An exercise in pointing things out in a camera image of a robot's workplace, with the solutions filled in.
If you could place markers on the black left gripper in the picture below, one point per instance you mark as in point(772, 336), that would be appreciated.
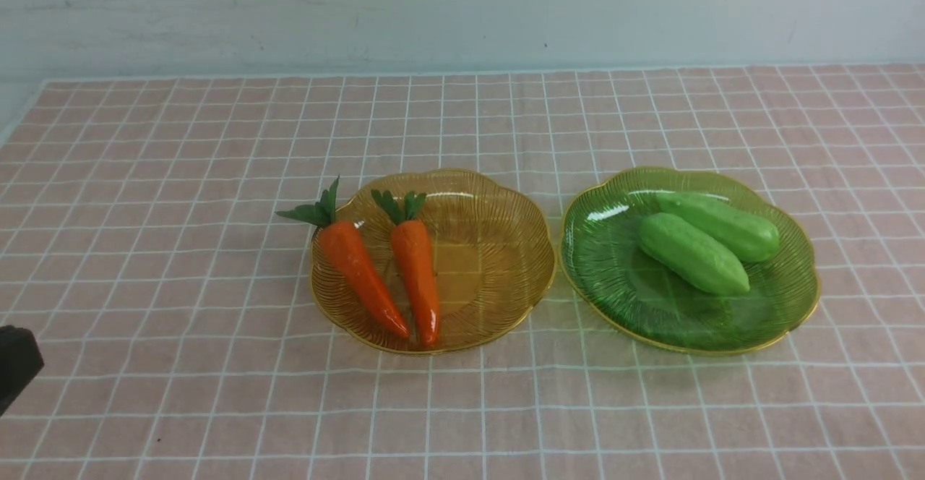
point(21, 362)

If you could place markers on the orange toy carrot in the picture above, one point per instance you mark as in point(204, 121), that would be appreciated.
point(340, 241)
point(413, 251)

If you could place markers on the green toy cucumber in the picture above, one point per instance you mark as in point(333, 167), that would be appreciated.
point(750, 237)
point(695, 256)

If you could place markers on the pink checkered tablecloth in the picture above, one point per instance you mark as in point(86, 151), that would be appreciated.
point(140, 244)

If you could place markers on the amber ribbed glass plate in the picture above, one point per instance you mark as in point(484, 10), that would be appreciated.
point(493, 260)

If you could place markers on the green ribbed glass plate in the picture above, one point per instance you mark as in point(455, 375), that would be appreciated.
point(641, 297)

